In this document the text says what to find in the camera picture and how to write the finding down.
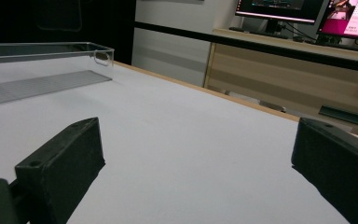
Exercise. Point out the light wooden desk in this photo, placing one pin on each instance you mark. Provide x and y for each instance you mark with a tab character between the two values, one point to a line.
261	74

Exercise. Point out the white and black floor object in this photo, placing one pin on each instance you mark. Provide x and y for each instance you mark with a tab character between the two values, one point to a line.
254	101

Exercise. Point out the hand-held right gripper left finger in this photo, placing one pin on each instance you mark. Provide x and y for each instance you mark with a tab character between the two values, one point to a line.
62	168

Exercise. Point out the dark green flat object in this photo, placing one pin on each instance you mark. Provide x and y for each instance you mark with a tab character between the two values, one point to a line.
341	115

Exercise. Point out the black metal rail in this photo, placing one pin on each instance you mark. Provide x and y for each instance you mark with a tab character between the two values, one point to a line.
261	46

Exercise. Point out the clear plastic box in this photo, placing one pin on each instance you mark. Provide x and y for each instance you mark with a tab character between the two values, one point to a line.
43	84

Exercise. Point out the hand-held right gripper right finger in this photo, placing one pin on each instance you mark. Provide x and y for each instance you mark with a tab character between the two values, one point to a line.
341	168

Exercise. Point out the black curtain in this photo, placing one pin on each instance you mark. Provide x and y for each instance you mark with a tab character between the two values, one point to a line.
59	21

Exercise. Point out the monitor with dark screen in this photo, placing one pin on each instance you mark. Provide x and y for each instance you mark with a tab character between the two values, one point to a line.
279	9

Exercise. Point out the black keyboard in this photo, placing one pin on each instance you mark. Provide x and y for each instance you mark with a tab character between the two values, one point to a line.
254	32

